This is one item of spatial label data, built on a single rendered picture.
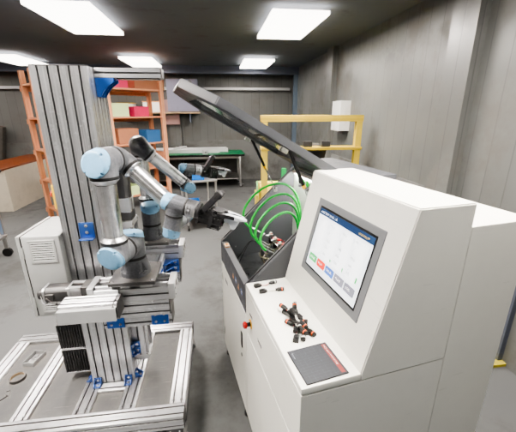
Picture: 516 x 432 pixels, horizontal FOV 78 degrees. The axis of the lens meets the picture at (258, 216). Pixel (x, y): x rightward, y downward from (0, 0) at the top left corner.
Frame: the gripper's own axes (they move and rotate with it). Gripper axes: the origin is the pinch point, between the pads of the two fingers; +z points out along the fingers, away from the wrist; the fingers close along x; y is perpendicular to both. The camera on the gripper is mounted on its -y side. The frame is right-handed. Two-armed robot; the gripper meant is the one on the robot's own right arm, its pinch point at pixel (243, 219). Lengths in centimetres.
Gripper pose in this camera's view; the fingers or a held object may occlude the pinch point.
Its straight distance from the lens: 132.2
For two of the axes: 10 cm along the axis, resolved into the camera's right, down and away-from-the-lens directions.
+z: 9.6, 2.8, -0.7
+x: -1.5, 2.6, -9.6
